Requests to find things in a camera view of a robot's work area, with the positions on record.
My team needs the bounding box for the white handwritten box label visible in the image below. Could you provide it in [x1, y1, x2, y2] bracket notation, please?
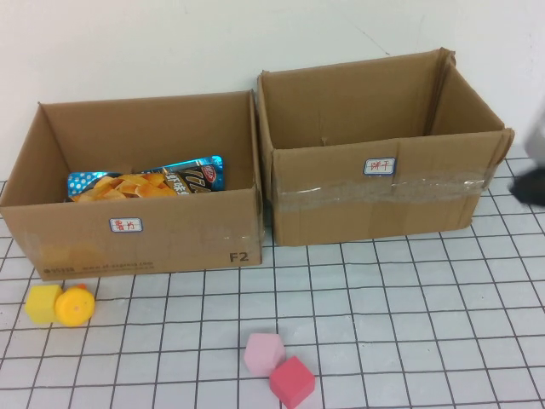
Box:
[109, 217, 144, 234]
[362, 158, 397, 176]

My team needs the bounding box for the yellow foam cube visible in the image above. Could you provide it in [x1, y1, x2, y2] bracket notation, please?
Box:
[24, 284, 64, 326]

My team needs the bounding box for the light pink foam cube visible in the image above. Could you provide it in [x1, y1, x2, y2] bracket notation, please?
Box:
[243, 332, 287, 378]

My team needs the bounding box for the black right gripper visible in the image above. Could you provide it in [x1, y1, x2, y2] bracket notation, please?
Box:
[509, 167, 545, 206]

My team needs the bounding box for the taller open cardboard box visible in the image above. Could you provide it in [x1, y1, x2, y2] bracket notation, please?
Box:
[255, 48, 516, 248]

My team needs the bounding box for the blue black chips bag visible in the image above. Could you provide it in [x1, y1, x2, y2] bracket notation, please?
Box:
[63, 154, 227, 204]

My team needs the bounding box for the red foam cube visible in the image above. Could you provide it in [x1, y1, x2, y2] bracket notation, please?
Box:
[268, 355, 317, 404]

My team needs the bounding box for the yellow rubber duck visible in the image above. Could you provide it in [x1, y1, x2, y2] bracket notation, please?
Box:
[54, 283, 96, 329]

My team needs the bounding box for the cardboard box marked F2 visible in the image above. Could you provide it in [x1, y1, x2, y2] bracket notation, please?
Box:
[0, 89, 266, 283]

